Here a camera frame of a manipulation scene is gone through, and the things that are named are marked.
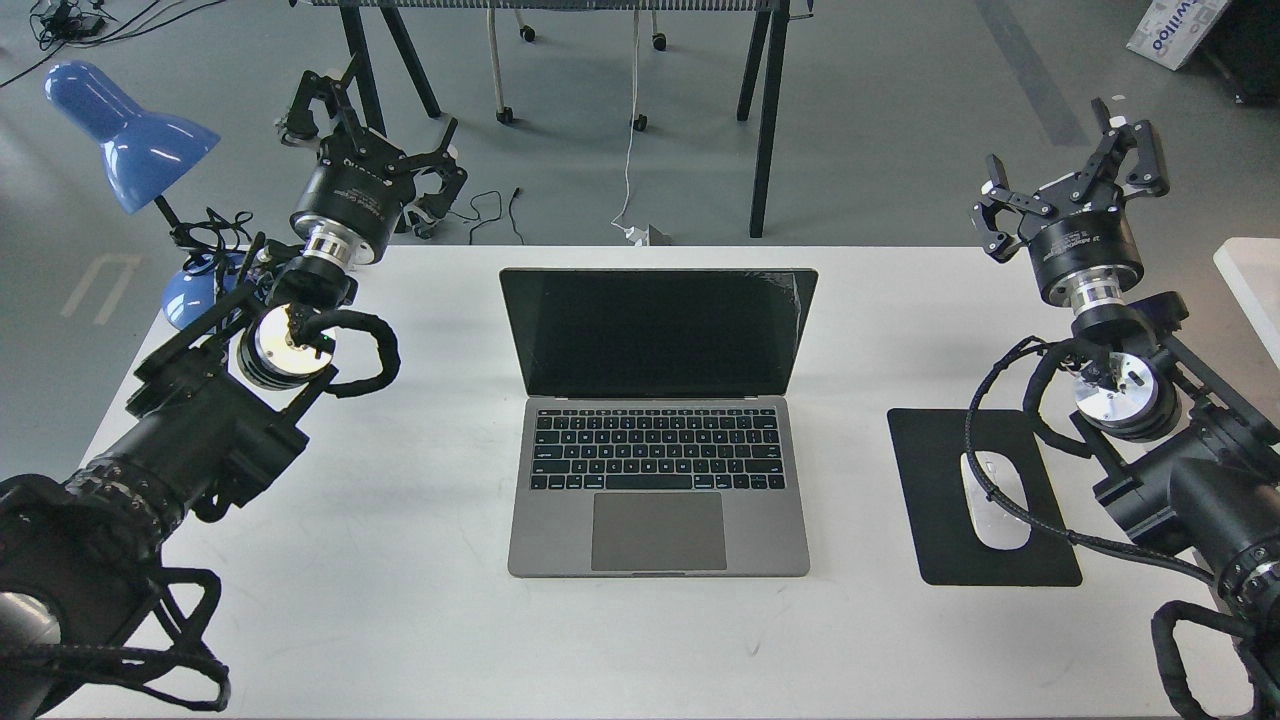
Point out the white computer mouse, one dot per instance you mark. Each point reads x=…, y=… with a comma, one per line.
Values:
x=993, y=526

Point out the white power adapter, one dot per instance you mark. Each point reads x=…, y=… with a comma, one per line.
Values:
x=647, y=236

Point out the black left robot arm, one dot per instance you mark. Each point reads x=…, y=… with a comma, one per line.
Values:
x=86, y=597

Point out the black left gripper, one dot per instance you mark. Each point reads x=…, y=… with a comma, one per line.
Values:
x=352, y=205

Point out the grey open laptop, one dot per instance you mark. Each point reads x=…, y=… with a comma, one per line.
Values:
x=656, y=439

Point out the blue desk lamp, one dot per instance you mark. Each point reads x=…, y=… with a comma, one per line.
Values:
x=143, y=154

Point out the white side table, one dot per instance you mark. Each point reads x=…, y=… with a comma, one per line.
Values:
x=1250, y=267

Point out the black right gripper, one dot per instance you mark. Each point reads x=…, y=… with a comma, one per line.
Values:
x=1085, y=245

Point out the cardboard box with print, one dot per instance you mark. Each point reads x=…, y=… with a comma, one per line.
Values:
x=1170, y=31

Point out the black cable bundle floor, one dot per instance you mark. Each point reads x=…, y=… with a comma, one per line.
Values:
x=63, y=25

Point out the black mouse pad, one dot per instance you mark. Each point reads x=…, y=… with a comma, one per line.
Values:
x=928, y=444

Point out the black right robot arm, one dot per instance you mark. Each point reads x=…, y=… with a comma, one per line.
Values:
x=1190, y=466

